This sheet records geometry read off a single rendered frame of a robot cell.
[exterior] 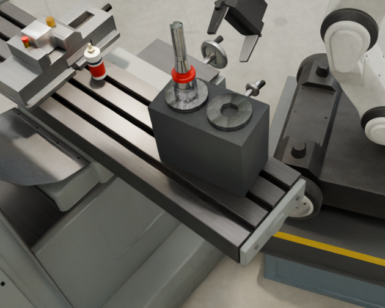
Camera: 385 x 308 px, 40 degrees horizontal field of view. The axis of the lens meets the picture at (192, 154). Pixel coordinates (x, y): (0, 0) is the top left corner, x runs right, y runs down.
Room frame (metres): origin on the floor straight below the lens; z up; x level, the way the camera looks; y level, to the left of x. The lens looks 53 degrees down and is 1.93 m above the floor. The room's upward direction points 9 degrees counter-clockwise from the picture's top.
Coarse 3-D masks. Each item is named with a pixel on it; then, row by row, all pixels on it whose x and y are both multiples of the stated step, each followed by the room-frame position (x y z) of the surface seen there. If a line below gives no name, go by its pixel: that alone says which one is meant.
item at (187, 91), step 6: (174, 84) 0.74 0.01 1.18; (180, 84) 0.73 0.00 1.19; (186, 84) 0.72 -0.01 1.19; (192, 84) 0.73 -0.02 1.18; (174, 90) 0.74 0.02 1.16; (180, 90) 0.73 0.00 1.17; (186, 90) 0.72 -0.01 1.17; (192, 90) 0.73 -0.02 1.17; (180, 96) 0.73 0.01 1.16; (186, 96) 0.72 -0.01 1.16; (192, 96) 0.73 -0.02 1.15
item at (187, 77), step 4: (172, 68) 0.76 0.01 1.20; (192, 68) 0.75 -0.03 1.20; (172, 72) 0.75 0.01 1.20; (176, 72) 0.75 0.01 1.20; (188, 72) 0.74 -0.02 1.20; (192, 72) 0.74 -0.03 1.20; (172, 76) 0.74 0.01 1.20; (176, 76) 0.74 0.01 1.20; (180, 76) 0.73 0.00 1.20; (184, 76) 0.73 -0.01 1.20; (188, 76) 0.73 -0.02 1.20; (192, 76) 0.73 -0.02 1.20; (176, 80) 0.73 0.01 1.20; (180, 80) 0.73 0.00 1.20; (184, 80) 0.72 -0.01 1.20; (188, 80) 0.73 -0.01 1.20
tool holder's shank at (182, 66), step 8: (176, 24) 0.75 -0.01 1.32; (176, 32) 0.74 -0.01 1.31; (176, 40) 0.74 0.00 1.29; (184, 40) 0.74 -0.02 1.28; (176, 48) 0.74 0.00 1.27; (184, 48) 0.74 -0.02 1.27; (176, 56) 0.74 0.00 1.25; (184, 56) 0.74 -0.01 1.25; (176, 64) 0.74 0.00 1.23; (184, 64) 0.74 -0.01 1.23; (184, 72) 0.73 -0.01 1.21
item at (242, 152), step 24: (168, 96) 0.75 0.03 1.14; (216, 96) 0.74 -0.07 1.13; (240, 96) 0.72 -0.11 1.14; (168, 120) 0.71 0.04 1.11; (192, 120) 0.68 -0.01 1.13; (216, 120) 0.66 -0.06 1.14; (240, 120) 0.65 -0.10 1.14; (264, 120) 0.67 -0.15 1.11; (168, 144) 0.72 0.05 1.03; (192, 144) 0.67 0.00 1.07; (216, 144) 0.64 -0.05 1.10; (240, 144) 0.61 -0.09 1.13; (264, 144) 0.68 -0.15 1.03; (192, 168) 0.68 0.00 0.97; (216, 168) 0.64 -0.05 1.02; (240, 168) 0.60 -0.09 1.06; (240, 192) 0.61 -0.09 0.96
